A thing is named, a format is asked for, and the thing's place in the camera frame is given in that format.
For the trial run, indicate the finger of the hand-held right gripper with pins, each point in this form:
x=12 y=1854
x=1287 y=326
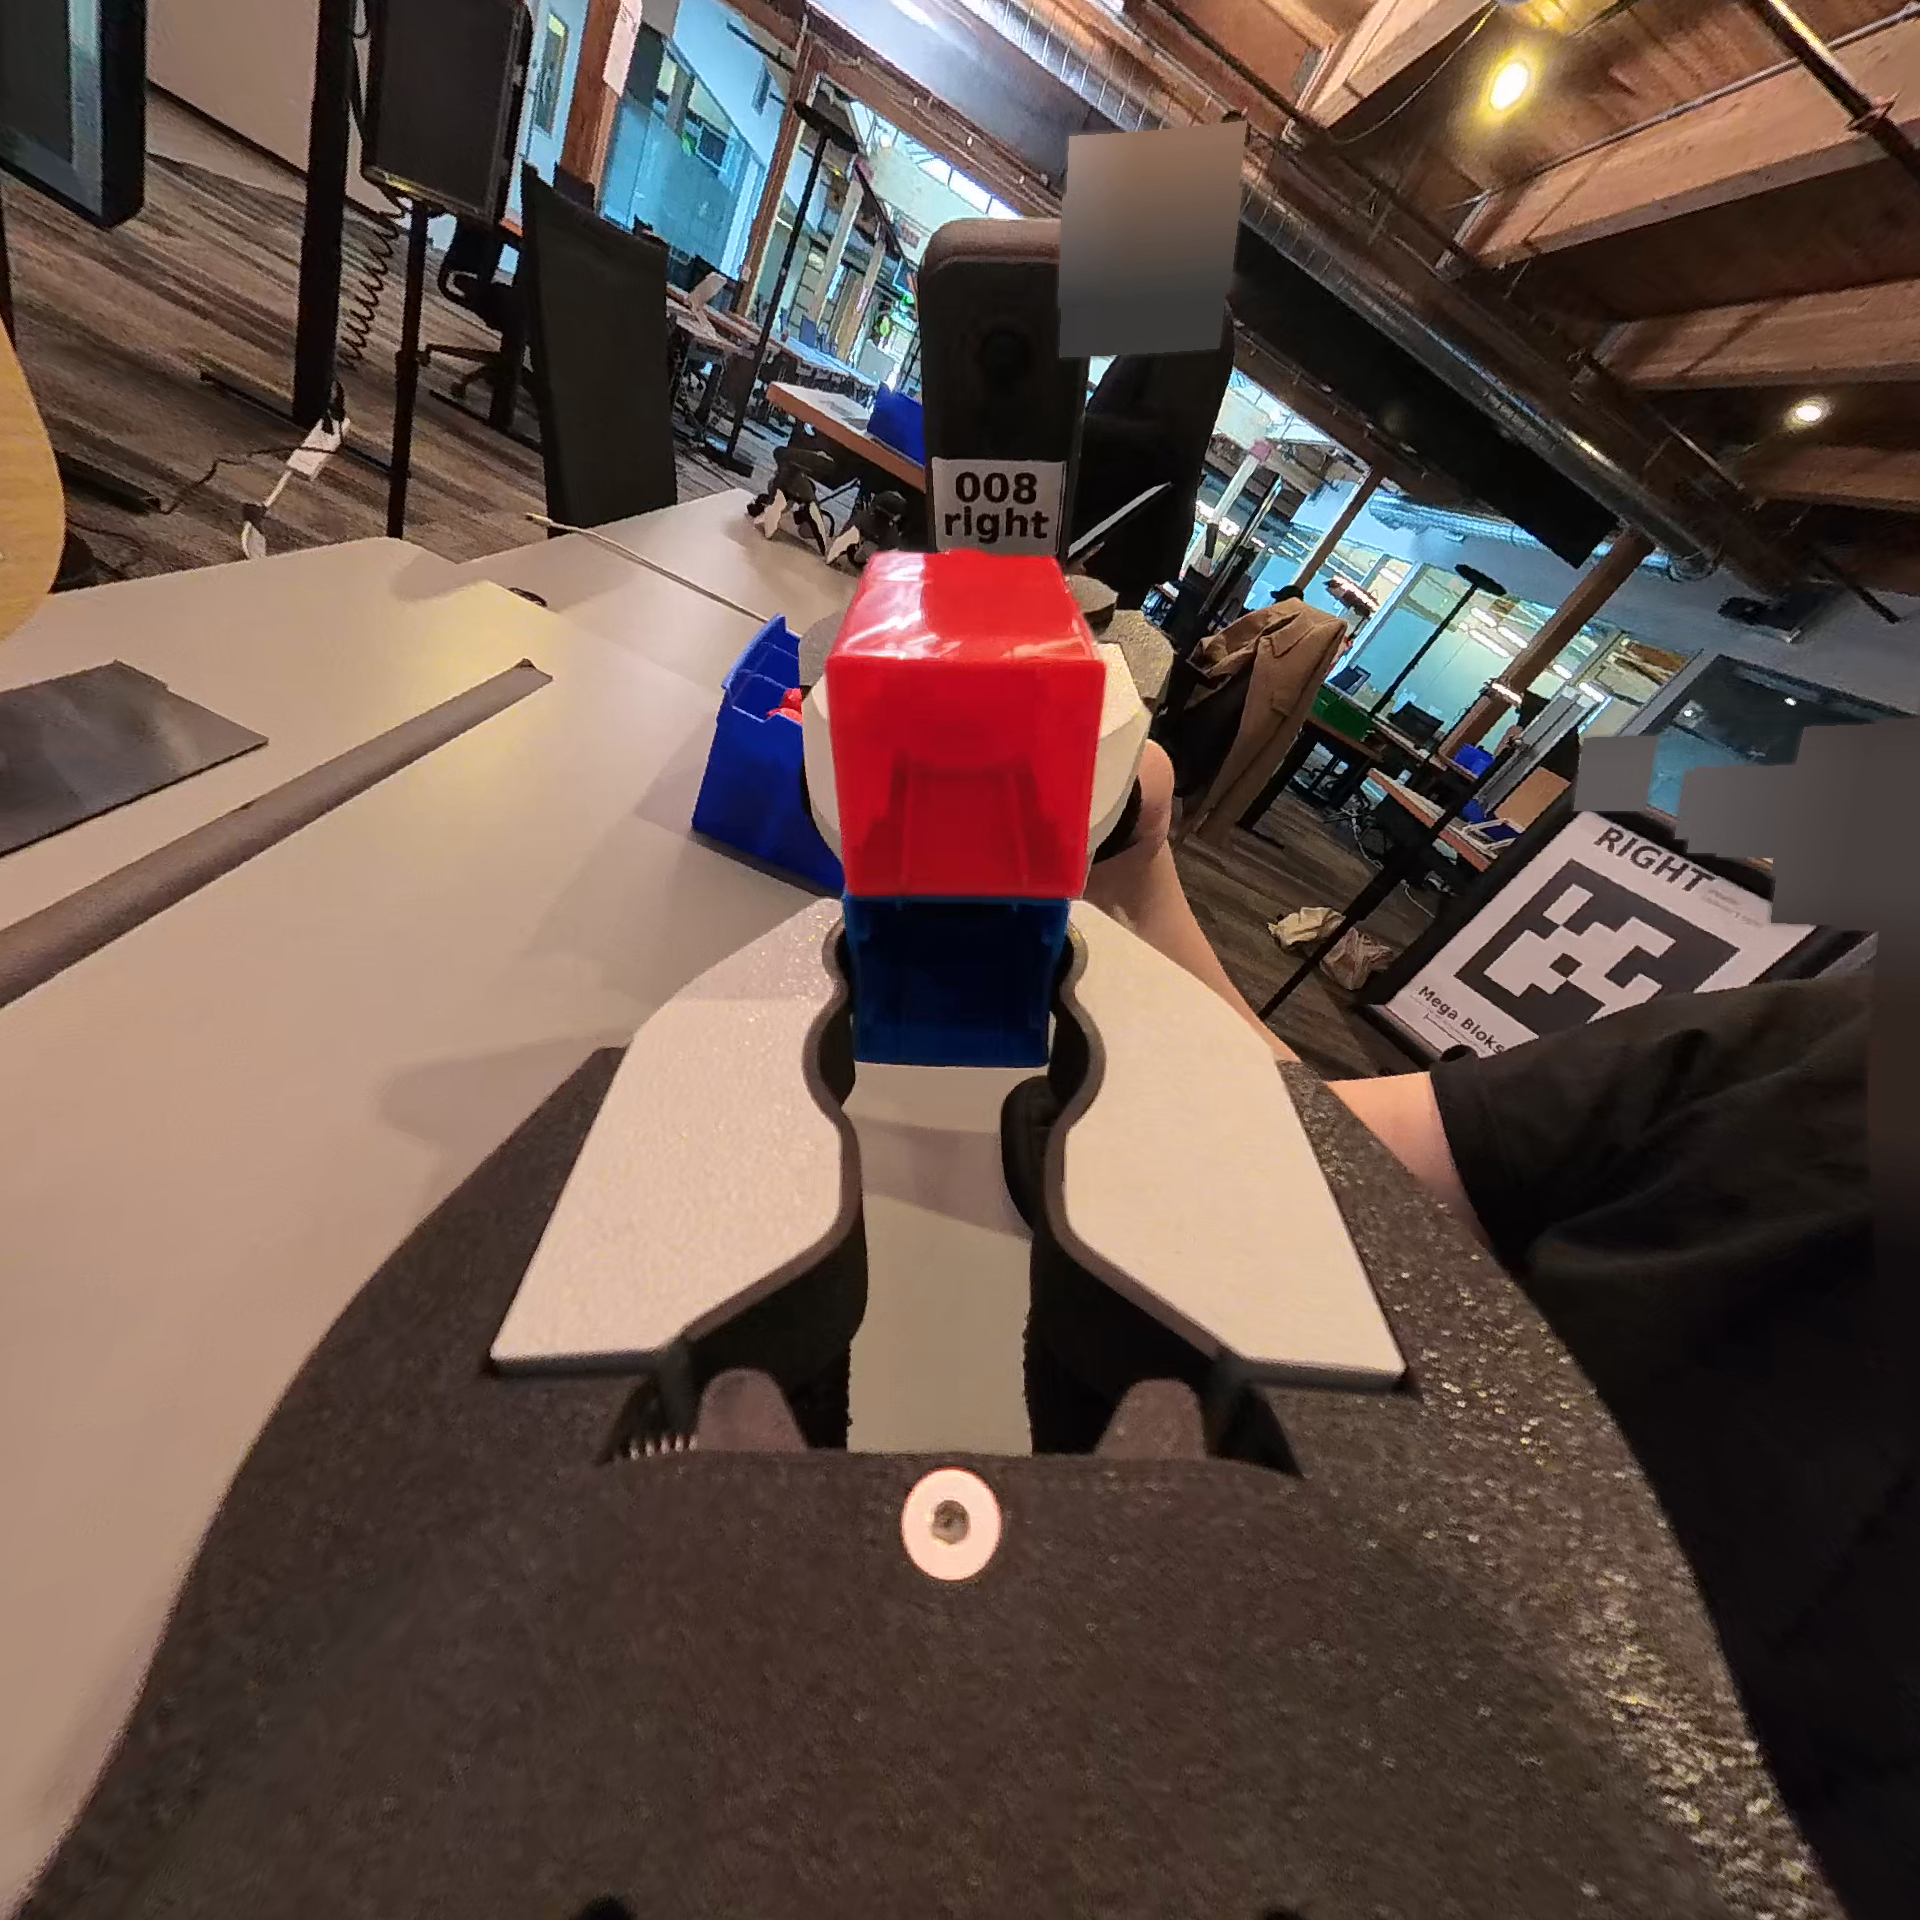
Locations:
x=1125 y=748
x=816 y=748

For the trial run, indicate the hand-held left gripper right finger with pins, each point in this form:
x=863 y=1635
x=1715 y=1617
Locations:
x=1214 y=1188

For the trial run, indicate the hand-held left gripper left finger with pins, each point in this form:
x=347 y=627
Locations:
x=674 y=1170

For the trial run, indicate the blue plastic bin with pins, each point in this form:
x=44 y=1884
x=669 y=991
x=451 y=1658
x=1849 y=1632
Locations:
x=759 y=783

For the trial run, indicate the blue toy block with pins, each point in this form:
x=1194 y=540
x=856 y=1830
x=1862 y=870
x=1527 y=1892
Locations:
x=950 y=975

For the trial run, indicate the person's right forearm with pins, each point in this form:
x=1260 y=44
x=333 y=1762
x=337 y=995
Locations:
x=1199 y=960

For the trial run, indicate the grey desk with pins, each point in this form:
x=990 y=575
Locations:
x=375 y=975

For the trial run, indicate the blue storage bin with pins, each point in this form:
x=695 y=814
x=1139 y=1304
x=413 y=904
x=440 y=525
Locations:
x=895 y=418

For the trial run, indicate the tan coat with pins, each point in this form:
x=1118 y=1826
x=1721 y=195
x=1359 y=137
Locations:
x=1266 y=690

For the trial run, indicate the black panel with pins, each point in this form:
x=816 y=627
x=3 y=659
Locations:
x=597 y=362

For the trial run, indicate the black white marker sign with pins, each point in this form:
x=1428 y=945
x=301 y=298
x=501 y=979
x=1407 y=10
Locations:
x=1603 y=945

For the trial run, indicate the black monitor back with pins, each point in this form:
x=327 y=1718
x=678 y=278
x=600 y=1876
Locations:
x=451 y=105

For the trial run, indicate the ceiling lamp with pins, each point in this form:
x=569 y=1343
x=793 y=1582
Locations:
x=1507 y=82
x=1806 y=411

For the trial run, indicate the dark flat plate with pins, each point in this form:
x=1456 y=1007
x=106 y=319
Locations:
x=106 y=748

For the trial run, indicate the framed screen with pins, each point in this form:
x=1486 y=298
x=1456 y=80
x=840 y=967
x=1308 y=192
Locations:
x=65 y=89

